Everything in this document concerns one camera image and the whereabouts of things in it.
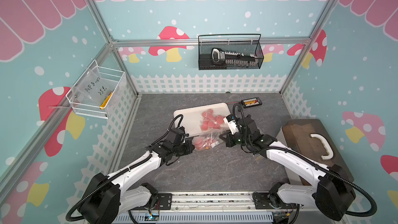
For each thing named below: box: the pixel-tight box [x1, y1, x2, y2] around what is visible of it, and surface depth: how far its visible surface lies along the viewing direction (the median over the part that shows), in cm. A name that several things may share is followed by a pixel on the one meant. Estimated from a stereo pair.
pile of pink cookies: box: [201, 108, 225, 131], surface depth 105 cm
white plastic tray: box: [173, 102, 231, 137], surface depth 108 cm
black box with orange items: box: [240, 96, 263, 109], surface depth 115 cm
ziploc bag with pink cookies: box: [191, 123, 224, 151], surface depth 85 cm
